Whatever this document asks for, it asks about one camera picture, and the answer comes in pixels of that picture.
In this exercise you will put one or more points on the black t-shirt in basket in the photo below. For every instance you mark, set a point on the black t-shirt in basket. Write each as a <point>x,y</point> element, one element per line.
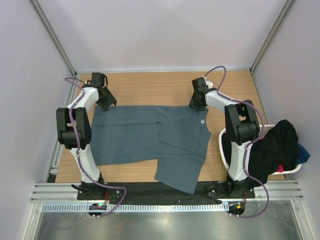
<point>279,147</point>

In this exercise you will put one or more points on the aluminium frame rail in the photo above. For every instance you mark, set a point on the aluminium frame rail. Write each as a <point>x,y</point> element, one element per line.
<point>63,192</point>
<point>280,19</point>
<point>52,35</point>

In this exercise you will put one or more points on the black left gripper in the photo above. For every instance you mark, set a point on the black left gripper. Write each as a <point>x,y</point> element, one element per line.
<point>105,106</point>

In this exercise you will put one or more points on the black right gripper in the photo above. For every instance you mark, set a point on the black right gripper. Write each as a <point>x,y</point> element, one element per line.
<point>194,104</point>

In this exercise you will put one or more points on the aluminium right frame rail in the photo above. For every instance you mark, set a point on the aluminium right frame rail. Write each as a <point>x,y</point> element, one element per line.
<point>280,19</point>

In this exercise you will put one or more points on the aluminium front frame rail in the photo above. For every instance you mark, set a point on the aluminium front frame rail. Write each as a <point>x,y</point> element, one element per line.
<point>63,192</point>

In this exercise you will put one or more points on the white laundry basket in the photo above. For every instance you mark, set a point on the white laundry basket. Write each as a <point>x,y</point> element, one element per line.
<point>267,127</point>

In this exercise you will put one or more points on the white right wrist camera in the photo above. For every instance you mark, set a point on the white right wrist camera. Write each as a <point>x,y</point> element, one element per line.
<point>208,82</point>

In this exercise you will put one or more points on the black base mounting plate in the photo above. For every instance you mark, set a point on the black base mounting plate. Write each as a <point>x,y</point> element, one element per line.
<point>157,193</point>

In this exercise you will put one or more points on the blue garment in basket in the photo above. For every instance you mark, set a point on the blue garment in basket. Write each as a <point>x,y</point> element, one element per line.
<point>303,155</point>

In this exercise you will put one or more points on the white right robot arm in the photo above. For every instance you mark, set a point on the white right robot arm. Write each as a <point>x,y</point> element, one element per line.
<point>241,127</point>

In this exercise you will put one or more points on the aluminium left frame rail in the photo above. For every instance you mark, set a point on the aluminium left frame rail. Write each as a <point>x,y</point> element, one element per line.
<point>52,35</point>

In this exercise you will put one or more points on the teal blue t-shirt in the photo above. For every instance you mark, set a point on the teal blue t-shirt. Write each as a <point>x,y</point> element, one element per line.
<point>176,136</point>

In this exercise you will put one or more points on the white slotted cable duct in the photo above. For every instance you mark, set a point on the white slotted cable duct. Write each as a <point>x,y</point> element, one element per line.
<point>90,207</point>

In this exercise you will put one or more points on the pink garment in basket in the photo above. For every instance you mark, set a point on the pink garment in basket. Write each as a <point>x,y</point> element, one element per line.
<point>280,169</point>

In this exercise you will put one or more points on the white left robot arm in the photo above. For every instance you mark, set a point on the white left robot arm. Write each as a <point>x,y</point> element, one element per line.
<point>75,134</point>

